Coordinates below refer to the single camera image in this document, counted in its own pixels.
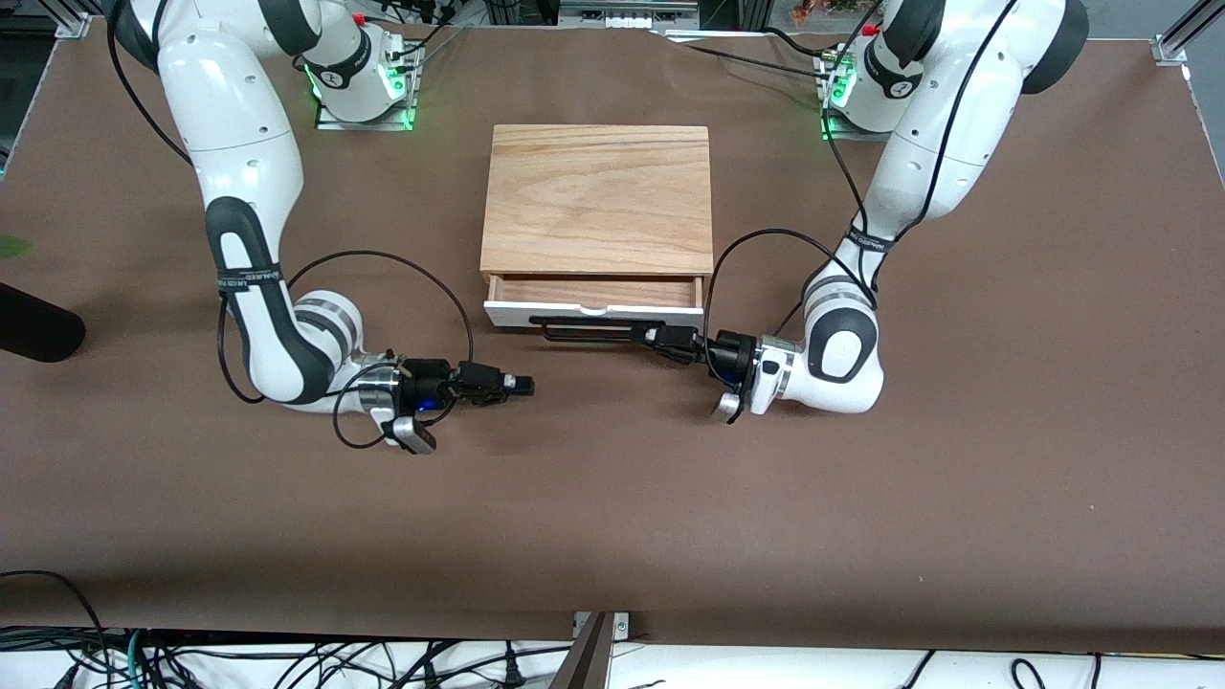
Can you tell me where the white drawer with black handle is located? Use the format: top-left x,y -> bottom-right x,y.
483,274 -> 707,345

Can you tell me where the wooden drawer cabinet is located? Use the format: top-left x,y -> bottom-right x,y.
479,124 -> 717,305

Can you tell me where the brown table mat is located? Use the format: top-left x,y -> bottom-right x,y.
0,17 -> 1225,654

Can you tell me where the grey slanted beam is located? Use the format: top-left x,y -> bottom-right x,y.
548,612 -> 614,689

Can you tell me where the grey metal rack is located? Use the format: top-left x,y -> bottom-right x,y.
558,0 -> 702,30

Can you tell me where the black cylinder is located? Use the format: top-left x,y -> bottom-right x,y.
0,282 -> 87,364

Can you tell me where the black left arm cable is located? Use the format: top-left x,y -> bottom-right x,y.
702,0 -> 1017,363

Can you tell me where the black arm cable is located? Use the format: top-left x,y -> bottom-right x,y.
103,0 -> 477,450
702,0 -> 1017,363

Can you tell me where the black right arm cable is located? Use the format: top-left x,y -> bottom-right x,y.
103,0 -> 477,450

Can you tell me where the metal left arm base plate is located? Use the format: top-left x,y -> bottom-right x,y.
819,53 -> 891,143

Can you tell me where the small metal bracket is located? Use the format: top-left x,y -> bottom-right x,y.
572,611 -> 631,640

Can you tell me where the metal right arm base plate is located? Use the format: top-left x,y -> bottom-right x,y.
314,43 -> 419,132

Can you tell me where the long black table cable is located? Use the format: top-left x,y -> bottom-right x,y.
670,38 -> 830,79

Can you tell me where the black looped floor cable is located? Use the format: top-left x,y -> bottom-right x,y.
0,570 -> 108,689

